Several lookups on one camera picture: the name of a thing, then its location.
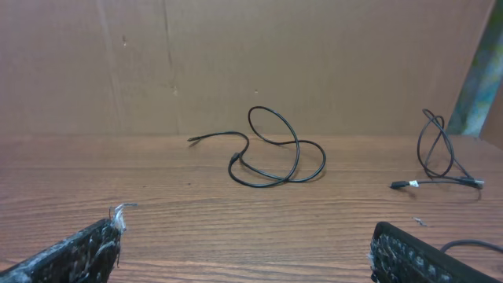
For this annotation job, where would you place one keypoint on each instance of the cardboard back wall panel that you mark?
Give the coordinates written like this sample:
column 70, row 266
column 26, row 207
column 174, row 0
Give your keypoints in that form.
column 191, row 67

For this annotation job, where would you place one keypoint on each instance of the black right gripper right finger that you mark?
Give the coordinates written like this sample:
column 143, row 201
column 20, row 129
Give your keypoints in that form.
column 397, row 257

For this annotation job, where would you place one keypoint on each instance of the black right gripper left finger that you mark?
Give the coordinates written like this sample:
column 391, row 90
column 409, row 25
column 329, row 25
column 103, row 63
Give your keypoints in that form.
column 86, row 256

